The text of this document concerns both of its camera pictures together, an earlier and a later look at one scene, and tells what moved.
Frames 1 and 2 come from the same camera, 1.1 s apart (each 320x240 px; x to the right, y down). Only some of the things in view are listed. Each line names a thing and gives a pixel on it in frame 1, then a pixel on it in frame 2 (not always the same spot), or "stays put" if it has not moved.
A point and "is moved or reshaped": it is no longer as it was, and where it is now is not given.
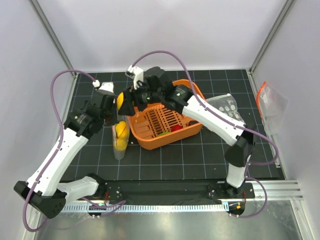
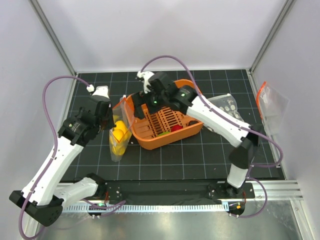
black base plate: x=177 y=191 stays put
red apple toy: x=176 y=127 stays put
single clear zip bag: x=120 y=134 is moved or reshaped
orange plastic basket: x=156 y=125 stays put
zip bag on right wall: x=272 y=105 stays put
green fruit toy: x=164 y=133 stays put
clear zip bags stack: x=226 y=103 stays put
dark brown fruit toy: x=192 y=122 stays put
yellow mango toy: x=119 y=127 -> x=118 y=134
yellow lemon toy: x=119 y=100 -> x=120 y=125
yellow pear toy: x=120 y=143 -> x=118 y=150
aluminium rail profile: x=277 y=190 stays put
